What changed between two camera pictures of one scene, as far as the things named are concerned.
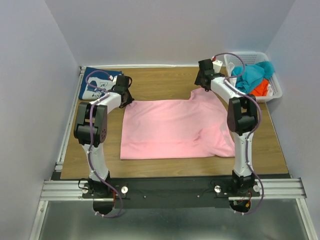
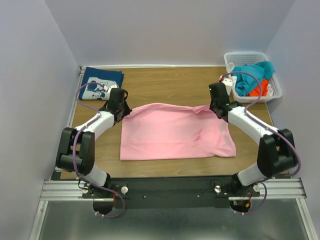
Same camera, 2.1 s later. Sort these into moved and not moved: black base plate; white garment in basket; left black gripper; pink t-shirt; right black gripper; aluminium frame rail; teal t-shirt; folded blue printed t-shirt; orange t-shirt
Moved: left black gripper; pink t-shirt; right black gripper
Not moved: orange t-shirt; teal t-shirt; black base plate; white garment in basket; folded blue printed t-shirt; aluminium frame rail
